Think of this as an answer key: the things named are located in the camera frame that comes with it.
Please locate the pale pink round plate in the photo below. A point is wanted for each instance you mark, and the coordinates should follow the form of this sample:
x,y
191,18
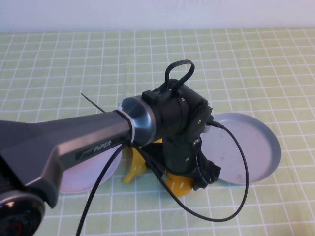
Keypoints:
x,y
81,182

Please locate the black zip tie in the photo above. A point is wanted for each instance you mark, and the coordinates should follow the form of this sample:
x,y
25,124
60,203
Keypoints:
x,y
94,103

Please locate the light blue round plate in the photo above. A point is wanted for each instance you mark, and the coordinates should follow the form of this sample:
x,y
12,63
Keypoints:
x,y
261,147

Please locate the green checked tablecloth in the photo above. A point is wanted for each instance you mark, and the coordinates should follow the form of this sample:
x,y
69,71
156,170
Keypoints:
x,y
73,61

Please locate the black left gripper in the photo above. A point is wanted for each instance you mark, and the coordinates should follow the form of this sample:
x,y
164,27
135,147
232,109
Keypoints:
x,y
180,155

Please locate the white zip tie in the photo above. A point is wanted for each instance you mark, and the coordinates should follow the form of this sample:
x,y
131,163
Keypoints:
x,y
130,127

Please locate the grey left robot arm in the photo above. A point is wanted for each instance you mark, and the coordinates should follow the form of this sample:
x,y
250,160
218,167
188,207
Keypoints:
x,y
73,137

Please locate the yellow plastic mango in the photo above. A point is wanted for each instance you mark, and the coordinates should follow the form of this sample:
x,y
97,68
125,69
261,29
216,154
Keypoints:
x,y
179,188

